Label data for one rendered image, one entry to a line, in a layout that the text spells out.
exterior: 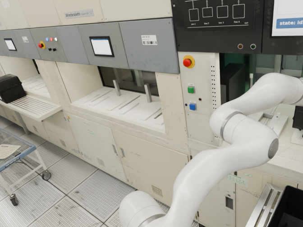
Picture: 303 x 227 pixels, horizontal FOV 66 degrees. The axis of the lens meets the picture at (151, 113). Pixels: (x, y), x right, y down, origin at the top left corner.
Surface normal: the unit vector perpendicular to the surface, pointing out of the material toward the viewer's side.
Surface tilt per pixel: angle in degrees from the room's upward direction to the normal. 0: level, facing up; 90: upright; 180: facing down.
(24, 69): 90
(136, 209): 14
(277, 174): 90
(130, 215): 36
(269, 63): 90
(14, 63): 90
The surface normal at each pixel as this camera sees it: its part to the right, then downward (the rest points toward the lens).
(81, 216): -0.18, -0.86
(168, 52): -0.62, 0.47
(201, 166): -0.32, -0.51
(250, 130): -0.46, -0.66
